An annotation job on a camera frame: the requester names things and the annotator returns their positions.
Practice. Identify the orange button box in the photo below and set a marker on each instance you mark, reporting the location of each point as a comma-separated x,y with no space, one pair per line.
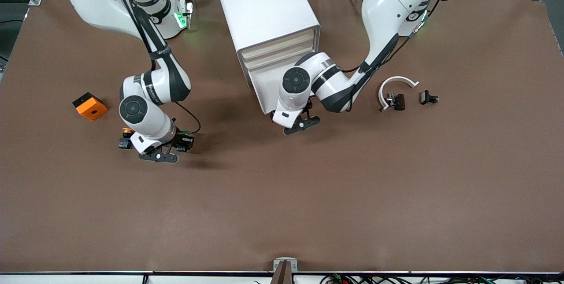
92,110

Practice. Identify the small black connector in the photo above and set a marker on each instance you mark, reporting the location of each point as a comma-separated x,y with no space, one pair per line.
425,97

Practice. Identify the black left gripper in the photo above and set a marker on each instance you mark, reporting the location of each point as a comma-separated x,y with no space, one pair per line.
309,105

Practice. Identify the yellow push button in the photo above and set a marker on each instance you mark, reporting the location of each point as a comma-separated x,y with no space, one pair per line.
125,143

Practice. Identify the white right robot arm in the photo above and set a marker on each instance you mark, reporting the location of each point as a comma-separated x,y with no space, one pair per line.
150,121

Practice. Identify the brown table cover sheet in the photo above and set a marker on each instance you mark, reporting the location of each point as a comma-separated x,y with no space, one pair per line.
282,196

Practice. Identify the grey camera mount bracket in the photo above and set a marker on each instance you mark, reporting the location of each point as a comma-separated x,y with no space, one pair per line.
285,268

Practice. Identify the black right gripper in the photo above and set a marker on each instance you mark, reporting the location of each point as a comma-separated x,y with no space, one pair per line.
179,139

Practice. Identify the small brown electrical component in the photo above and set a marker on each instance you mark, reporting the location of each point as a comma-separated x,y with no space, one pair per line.
399,101

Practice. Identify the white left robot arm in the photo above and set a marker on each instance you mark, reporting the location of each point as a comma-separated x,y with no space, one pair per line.
387,6

